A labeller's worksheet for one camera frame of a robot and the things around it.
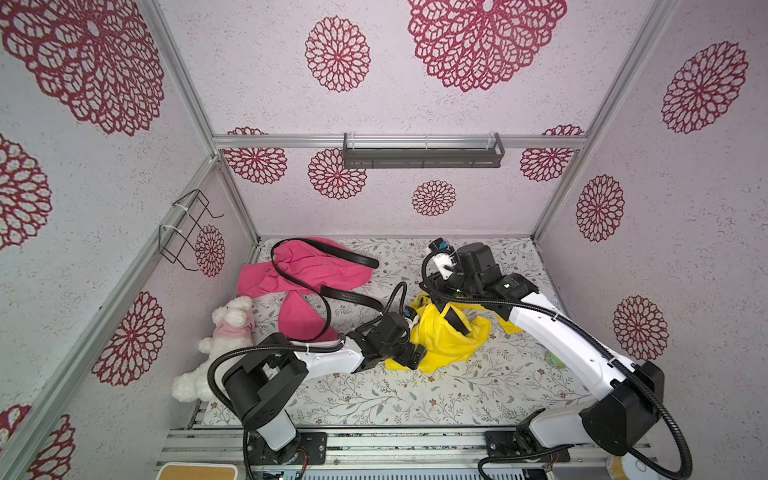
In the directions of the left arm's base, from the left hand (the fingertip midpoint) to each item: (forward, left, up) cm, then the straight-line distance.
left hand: (411, 345), depth 88 cm
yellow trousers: (-3, -9, +6) cm, 11 cm away
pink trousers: (+12, +35, -1) cm, 37 cm away
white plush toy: (+1, +50, +8) cm, 50 cm away
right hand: (+10, -3, +21) cm, 23 cm away
